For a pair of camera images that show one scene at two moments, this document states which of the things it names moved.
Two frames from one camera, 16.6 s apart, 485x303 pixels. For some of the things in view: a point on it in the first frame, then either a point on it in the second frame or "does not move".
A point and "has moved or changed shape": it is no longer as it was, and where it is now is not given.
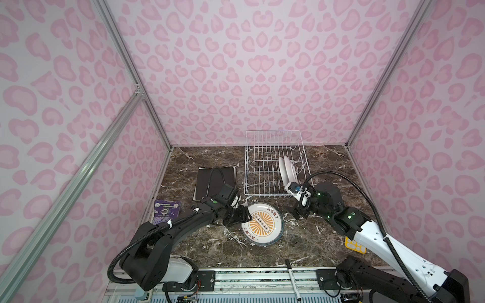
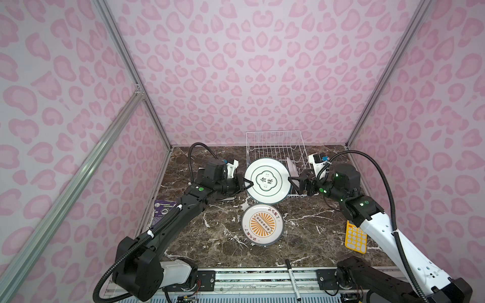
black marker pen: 289,267 does not move
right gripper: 299,209 -> 311,180
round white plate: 266,226 does not move
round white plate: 283,170 has moved or changed shape
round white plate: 263,233 does not move
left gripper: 244,216 -> 238,185
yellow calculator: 355,246 does not move
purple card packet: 165,210 does not move
